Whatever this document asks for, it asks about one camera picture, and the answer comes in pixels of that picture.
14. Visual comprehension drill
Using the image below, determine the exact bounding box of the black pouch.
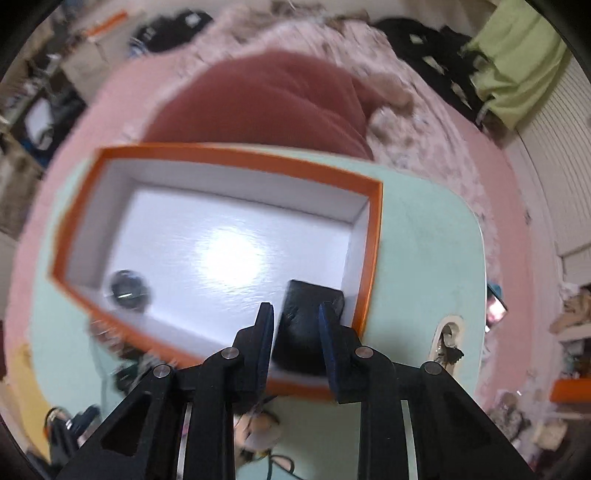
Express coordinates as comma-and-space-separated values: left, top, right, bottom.
271, 280, 345, 376

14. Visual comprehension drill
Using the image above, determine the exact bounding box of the cartoon figurine toy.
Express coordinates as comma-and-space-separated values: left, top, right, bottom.
233, 411, 283, 453

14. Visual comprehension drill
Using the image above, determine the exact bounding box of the round black lens object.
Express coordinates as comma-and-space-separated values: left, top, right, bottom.
109, 270, 150, 312

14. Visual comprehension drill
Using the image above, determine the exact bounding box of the orange cardboard box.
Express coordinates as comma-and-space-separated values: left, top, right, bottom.
52, 144, 384, 367

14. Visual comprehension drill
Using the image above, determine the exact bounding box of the pink floral quilt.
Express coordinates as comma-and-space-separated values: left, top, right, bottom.
184, 8, 500, 259

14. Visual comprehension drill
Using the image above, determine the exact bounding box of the black clothes pile right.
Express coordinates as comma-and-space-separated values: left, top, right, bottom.
372, 17, 485, 125

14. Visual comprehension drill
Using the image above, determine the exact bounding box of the black clothes pile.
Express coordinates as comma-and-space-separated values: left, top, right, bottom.
128, 9, 213, 56
372, 17, 485, 125

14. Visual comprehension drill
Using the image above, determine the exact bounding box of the green hanging cloth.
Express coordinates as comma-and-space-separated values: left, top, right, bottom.
462, 0, 570, 139

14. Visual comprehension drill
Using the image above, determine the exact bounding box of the white drawer cabinet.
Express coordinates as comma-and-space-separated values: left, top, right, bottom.
60, 9, 144, 103

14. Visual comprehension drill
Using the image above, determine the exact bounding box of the black clothes pile left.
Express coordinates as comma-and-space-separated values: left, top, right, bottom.
128, 9, 213, 56

